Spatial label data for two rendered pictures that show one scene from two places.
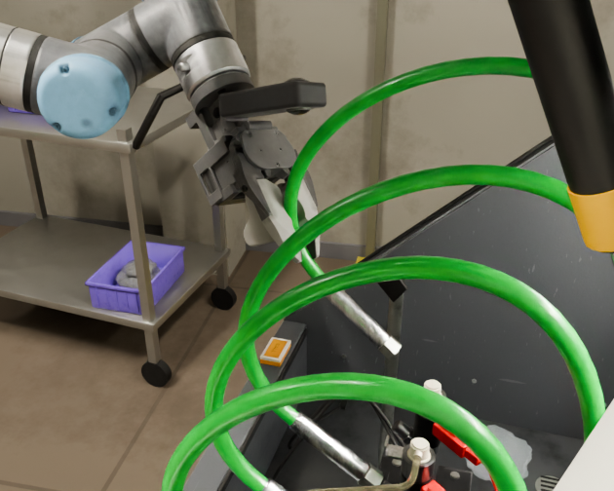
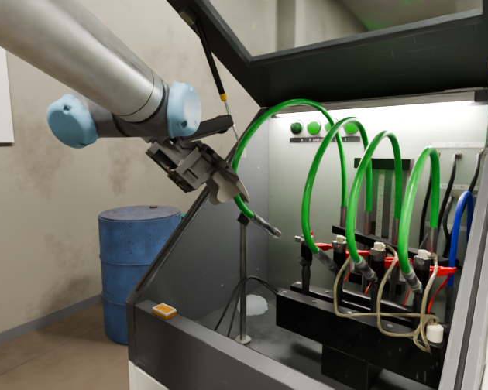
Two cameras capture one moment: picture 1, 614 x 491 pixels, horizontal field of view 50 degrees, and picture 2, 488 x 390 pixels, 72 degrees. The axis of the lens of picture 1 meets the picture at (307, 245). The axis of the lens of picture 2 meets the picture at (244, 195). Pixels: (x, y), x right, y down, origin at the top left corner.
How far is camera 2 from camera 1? 0.75 m
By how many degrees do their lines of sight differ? 66
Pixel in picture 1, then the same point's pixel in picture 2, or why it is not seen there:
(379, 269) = (383, 134)
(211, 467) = (240, 351)
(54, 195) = not seen: outside the picture
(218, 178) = (194, 172)
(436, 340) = (206, 271)
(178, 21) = not seen: hidden behind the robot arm
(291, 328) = (146, 304)
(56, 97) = (187, 104)
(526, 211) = not seen: hidden behind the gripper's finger
